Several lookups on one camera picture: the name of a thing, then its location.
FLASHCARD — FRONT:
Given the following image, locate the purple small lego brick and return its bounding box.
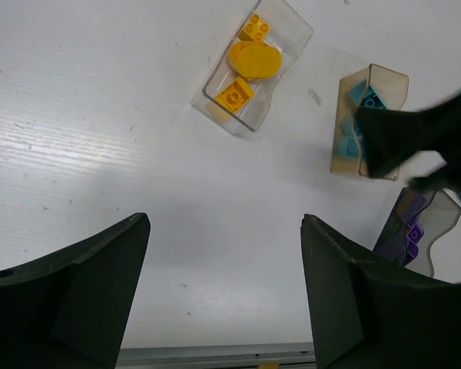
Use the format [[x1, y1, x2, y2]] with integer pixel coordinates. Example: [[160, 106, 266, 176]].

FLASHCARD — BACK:
[[406, 221, 425, 245]]

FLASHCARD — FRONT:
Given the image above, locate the orange translucent container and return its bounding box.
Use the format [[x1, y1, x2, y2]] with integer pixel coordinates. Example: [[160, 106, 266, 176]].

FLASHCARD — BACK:
[[330, 64, 410, 178]]

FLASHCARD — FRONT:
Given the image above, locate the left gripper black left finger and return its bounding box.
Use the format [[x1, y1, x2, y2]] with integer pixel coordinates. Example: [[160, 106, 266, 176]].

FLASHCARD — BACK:
[[0, 213, 150, 368]]

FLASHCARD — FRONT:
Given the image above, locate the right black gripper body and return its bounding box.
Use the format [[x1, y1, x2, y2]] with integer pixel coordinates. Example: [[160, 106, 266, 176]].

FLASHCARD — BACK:
[[408, 153, 461, 201]]

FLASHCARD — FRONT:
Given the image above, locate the dark grey translucent container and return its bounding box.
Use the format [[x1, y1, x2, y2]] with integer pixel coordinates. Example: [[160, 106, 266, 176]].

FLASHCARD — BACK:
[[373, 187, 461, 278]]

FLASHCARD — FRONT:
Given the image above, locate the clear plastic container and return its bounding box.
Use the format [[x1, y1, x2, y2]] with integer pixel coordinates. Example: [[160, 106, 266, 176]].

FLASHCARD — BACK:
[[191, 1, 313, 136]]

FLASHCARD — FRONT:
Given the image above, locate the purple oval lego piece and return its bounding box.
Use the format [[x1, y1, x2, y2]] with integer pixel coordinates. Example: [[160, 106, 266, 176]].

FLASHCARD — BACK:
[[400, 241, 419, 267]]

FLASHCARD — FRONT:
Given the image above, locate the teal small lego brick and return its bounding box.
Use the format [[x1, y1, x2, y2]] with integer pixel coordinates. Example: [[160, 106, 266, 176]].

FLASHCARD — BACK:
[[337, 135, 365, 160]]

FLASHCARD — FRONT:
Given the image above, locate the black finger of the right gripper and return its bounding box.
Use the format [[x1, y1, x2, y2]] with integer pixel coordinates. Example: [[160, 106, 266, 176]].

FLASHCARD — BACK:
[[355, 91, 461, 179]]

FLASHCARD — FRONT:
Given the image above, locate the aluminium front rail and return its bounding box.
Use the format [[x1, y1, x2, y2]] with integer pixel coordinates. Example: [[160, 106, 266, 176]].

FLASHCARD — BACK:
[[116, 342, 317, 368]]

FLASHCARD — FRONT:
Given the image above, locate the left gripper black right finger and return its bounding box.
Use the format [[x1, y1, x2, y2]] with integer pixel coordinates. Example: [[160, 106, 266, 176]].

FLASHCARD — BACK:
[[300, 214, 461, 368]]

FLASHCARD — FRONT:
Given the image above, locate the teal long lego brick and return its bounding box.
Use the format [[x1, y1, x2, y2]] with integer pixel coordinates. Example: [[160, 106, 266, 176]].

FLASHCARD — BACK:
[[360, 86, 387, 110]]

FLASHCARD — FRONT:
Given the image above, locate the yellow oval printed lego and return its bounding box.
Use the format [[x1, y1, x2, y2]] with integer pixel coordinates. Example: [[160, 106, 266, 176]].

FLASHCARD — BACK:
[[227, 41, 282, 79]]

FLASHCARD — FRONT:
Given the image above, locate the small yellow lego brick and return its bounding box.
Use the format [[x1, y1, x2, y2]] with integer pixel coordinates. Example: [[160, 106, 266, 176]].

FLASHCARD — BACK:
[[237, 13, 270, 42]]

